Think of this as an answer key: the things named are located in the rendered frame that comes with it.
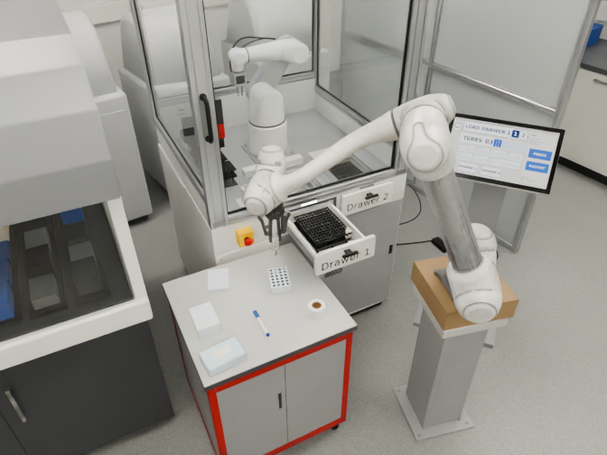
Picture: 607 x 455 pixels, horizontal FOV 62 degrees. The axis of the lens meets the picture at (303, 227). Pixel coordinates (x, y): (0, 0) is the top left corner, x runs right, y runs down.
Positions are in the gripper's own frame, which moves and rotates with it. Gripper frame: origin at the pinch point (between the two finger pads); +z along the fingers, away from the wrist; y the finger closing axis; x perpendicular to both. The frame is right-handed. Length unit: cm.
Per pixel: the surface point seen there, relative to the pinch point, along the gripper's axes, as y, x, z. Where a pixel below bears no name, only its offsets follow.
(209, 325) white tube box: 29.0, 22.1, 18.7
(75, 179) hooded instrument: 61, 17, -46
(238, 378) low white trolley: 20, 41, 28
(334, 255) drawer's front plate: -24.2, 2.0, 10.1
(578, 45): -174, -80, -42
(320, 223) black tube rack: -23.2, -20.9, 9.9
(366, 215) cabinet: -52, -41, 24
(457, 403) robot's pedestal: -78, 34, 83
